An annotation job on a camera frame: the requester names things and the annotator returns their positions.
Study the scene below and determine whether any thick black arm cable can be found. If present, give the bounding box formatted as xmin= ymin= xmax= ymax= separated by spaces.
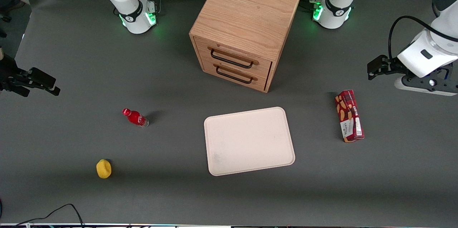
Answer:
xmin=389 ymin=15 xmax=458 ymax=61

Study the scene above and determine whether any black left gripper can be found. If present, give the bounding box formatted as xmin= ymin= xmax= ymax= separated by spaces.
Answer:
xmin=367 ymin=55 xmax=415 ymax=81

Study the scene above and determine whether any small red bottle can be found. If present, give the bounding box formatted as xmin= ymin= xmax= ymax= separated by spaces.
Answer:
xmin=122 ymin=108 xmax=150 ymax=128

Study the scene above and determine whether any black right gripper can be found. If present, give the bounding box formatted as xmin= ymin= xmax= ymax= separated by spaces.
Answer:
xmin=0 ymin=54 xmax=61 ymax=98

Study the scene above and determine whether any thin black floor cable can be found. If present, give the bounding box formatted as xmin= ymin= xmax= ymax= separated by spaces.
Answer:
xmin=14 ymin=203 xmax=85 ymax=228

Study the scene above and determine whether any yellow lemon toy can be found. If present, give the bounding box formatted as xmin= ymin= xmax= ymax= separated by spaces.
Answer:
xmin=96 ymin=159 xmax=112 ymax=179

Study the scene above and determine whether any red plaid cookie box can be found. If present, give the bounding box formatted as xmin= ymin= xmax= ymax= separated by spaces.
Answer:
xmin=335 ymin=90 xmax=365 ymax=143

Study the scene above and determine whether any black metal drawer handle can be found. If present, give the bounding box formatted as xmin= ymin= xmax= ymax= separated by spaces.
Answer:
xmin=210 ymin=49 xmax=254 ymax=69
xmin=215 ymin=65 xmax=253 ymax=84

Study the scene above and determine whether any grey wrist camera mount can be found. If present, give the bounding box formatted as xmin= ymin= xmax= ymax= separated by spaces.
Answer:
xmin=394 ymin=71 xmax=458 ymax=97

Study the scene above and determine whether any beige plastic tray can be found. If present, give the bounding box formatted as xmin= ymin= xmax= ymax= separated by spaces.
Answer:
xmin=204 ymin=107 xmax=296 ymax=176

